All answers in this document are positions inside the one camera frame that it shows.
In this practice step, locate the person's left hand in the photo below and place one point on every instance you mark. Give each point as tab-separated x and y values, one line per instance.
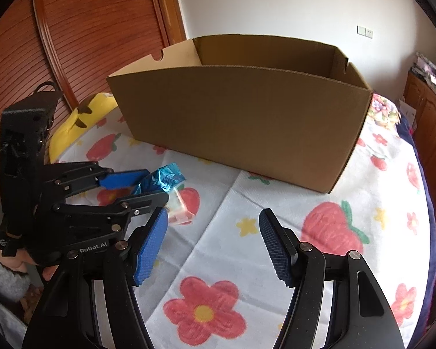
18	263

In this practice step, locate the brown cardboard box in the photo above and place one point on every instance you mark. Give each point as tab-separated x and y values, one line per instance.
239	116

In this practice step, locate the wooden low cabinet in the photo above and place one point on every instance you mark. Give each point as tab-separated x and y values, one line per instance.
434	127

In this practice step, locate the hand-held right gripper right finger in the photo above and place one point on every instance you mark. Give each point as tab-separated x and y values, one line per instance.
276	251

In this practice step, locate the white paper bag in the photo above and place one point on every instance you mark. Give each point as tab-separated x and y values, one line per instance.
407	112

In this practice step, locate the shiny blue snack packet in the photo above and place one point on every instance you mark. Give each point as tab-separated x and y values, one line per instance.
163	178

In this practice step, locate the wooden slatted wardrobe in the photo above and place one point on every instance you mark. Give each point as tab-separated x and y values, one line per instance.
76	43

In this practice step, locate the stack of magazines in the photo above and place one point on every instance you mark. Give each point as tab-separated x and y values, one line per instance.
430	72

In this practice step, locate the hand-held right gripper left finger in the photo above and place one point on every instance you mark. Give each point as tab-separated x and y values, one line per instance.
150	251

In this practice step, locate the white wall socket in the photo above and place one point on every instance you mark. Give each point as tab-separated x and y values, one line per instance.
365	31

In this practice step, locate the clear plastic packet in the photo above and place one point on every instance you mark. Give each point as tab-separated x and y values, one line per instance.
181	207

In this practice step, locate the person's left forearm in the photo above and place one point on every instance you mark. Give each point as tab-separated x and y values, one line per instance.
5	285

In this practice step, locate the white floral blanket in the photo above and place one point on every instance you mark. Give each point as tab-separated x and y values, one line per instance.
312	232

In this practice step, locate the yellow plush toy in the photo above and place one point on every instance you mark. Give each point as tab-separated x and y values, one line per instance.
69	131

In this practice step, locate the patchwork floral quilt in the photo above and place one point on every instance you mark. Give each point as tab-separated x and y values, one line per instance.
385	111

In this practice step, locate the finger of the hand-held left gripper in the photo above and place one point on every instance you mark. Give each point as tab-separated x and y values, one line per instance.
141	203
125	179

